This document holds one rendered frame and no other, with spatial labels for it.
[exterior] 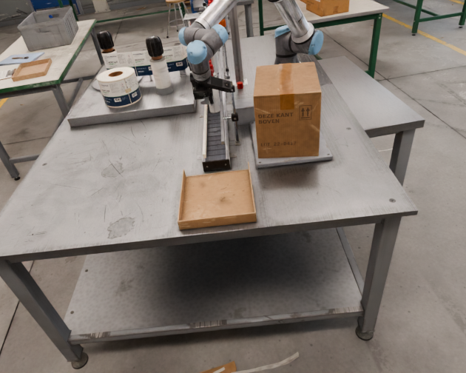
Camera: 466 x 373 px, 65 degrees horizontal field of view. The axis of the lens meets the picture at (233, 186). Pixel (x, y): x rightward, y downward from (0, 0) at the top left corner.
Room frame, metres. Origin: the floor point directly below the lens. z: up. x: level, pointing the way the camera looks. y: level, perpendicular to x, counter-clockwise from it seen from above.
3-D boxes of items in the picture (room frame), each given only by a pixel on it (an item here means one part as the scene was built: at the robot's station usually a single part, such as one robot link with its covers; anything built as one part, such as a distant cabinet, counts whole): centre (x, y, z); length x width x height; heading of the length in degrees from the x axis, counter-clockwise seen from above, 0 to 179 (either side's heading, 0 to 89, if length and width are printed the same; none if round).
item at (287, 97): (1.34, -0.26, 0.99); 0.30 x 0.24 x 0.27; 170
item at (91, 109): (2.17, 0.46, 0.86); 0.80 x 0.67 x 0.05; 178
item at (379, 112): (1.79, -0.40, 0.81); 0.90 x 0.90 x 0.04; 4
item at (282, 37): (1.97, -0.39, 1.07); 0.13 x 0.12 x 0.14; 41
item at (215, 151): (2.02, 0.02, 0.86); 1.65 x 0.08 x 0.04; 178
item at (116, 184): (1.90, 0.13, 0.82); 2.10 x 1.50 x 0.02; 178
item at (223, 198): (1.03, 0.06, 0.85); 0.30 x 0.26 x 0.04; 178
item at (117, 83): (1.93, 0.53, 0.95); 0.20 x 0.20 x 0.14
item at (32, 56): (3.31, 1.67, 0.81); 0.32 x 0.24 x 0.01; 80
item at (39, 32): (3.84, 1.53, 0.91); 0.60 x 0.40 x 0.22; 8
